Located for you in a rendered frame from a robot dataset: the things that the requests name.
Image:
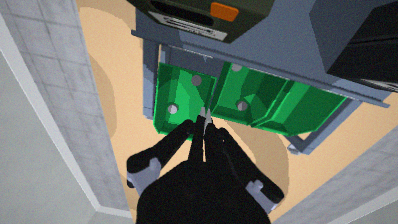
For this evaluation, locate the dark blue metal shelf rack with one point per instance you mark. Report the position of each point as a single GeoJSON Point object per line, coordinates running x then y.
{"type": "Point", "coordinates": [298, 41]}

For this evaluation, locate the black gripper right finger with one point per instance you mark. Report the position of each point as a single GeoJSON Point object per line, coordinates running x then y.
{"type": "Point", "coordinates": [230, 159]}

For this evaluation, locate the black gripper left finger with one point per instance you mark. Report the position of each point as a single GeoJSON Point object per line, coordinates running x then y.
{"type": "Point", "coordinates": [144, 167]}

